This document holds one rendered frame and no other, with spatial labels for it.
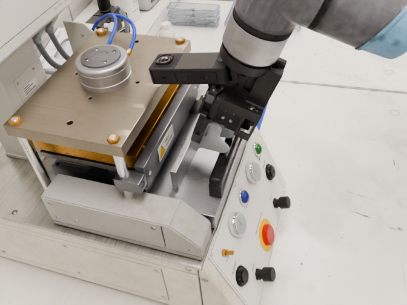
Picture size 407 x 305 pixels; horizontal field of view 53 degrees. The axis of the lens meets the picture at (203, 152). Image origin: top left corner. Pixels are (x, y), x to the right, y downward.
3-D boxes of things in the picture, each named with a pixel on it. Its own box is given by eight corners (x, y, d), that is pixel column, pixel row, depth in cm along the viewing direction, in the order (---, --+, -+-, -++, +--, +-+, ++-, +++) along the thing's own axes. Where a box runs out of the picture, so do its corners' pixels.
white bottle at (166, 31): (163, 62, 131) (157, 20, 121) (178, 60, 131) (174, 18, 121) (163, 71, 127) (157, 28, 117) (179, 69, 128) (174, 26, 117)
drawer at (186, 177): (51, 193, 70) (34, 162, 64) (109, 114, 85) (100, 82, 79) (215, 232, 62) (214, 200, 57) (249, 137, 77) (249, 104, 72)
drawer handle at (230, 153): (209, 196, 63) (208, 178, 60) (234, 132, 73) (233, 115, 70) (221, 198, 62) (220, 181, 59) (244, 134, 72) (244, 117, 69)
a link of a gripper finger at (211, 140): (216, 173, 65) (235, 137, 58) (183, 159, 65) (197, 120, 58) (221, 160, 67) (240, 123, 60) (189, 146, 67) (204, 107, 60)
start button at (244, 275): (238, 287, 68) (231, 278, 66) (242, 273, 70) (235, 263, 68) (246, 288, 67) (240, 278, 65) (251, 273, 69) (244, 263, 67)
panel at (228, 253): (255, 319, 70) (206, 256, 60) (284, 189, 90) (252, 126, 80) (266, 320, 69) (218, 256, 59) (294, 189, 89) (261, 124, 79)
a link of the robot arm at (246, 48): (224, 23, 46) (241, -8, 51) (212, 55, 49) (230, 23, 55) (285, 50, 46) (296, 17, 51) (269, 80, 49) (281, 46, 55)
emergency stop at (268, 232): (264, 249, 78) (257, 236, 76) (269, 232, 81) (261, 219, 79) (272, 249, 77) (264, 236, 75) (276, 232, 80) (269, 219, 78)
